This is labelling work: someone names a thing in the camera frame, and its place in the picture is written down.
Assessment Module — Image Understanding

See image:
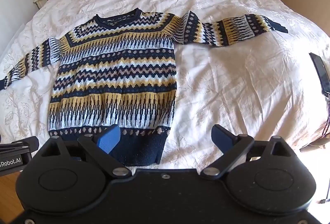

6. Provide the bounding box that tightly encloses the navy yellow patterned knit sweater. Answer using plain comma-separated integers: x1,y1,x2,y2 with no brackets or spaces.
1,9,286,166

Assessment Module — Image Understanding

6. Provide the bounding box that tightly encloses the black smartphone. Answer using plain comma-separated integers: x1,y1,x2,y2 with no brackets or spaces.
309,52,330,98

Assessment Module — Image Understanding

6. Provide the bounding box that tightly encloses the white floral bedspread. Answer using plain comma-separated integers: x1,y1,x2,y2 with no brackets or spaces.
1,0,329,169

